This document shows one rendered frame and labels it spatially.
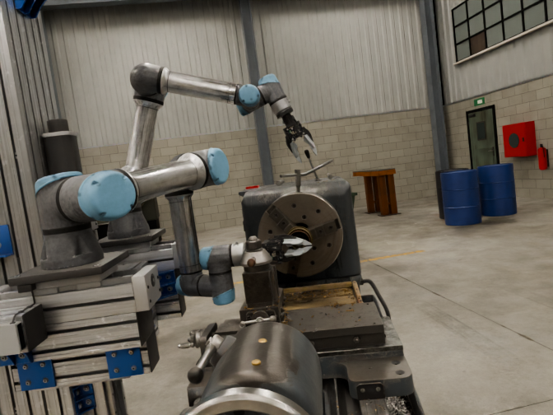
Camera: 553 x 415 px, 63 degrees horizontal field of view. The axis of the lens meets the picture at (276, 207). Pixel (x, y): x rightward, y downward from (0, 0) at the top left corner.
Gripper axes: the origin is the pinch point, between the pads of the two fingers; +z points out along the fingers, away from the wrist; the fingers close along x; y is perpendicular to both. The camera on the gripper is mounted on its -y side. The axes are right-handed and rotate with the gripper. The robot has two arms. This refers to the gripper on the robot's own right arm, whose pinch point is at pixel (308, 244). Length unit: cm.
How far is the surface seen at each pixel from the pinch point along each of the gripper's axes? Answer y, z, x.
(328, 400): 54, 3, -23
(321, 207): -19.5, 5.4, 9.7
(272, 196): -35.8, -13.7, 14.6
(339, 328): 48.0, 7.2, -10.1
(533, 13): -823, 451, 249
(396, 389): 59, 17, -19
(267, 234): -19.1, -15.4, 2.1
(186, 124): -966, -319, 152
